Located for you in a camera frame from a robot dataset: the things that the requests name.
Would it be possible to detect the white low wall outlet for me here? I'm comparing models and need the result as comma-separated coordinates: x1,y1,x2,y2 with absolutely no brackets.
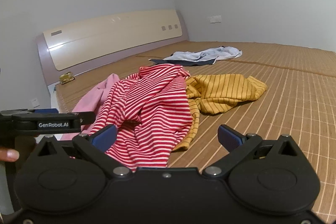
31,98,40,108

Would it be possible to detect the person's left hand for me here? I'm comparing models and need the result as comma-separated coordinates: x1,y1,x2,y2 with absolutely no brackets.
0,147,19,162

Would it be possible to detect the light blue white garment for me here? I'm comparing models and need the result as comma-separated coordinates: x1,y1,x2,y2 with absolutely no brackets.
164,46,243,62

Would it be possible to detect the red white striped shirt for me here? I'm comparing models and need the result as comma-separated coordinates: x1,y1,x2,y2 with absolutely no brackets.
91,64,193,170

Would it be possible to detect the dark navy garment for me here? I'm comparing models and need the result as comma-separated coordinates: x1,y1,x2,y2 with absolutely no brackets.
150,55,219,67

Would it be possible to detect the yellow striped shirt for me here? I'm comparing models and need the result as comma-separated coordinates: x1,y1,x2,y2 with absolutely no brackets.
173,74,267,152

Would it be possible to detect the beige bed headboard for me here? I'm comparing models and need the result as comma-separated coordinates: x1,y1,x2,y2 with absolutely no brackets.
35,9,189,85

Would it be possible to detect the pink garment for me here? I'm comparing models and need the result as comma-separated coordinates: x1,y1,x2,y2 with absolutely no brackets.
72,73,120,134

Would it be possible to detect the small gold packet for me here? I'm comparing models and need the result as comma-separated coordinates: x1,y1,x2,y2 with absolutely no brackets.
59,72,75,85

